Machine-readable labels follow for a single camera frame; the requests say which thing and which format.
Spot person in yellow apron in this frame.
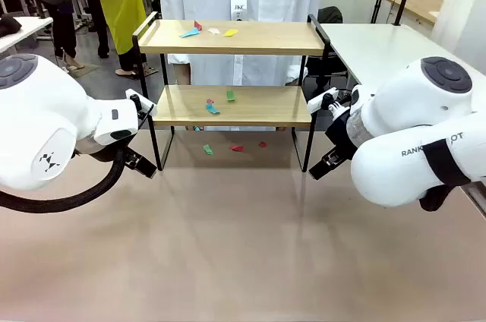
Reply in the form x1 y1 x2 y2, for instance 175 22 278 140
81 0 159 81

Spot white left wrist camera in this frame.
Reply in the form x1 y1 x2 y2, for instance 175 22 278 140
125 88 158 120

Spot light wooden table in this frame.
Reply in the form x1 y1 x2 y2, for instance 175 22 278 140
377 0 446 26

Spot small white table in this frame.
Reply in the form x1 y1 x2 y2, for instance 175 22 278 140
0 16 55 54

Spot large white table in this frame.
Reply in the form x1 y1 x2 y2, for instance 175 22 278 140
318 22 486 118

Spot black cloth object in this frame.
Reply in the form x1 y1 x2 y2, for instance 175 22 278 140
0 14 24 36

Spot black arm cable sleeve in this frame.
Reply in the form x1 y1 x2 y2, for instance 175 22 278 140
0 149 128 213
419 184 455 213

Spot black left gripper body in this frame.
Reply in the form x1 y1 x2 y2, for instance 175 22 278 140
75 135 138 166

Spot person right hand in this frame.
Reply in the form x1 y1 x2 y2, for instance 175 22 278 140
175 63 191 86

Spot black left arm cable sleeve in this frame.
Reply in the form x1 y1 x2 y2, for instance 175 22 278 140
0 149 128 213

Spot black chair back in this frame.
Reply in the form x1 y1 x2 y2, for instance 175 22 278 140
317 6 344 26

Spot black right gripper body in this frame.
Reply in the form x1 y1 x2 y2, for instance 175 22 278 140
325 111 360 159

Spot black velcro strap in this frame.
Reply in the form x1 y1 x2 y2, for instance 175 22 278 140
421 138 472 188

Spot two-tier wooden shelf black frame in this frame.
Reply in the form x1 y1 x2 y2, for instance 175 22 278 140
131 11 332 173

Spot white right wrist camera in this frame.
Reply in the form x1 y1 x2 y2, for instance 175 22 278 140
306 87 351 118

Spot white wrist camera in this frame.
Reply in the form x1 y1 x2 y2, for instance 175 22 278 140
306 87 351 118
125 88 158 120

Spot black right arm cable sleeve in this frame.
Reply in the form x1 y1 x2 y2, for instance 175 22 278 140
419 184 455 213

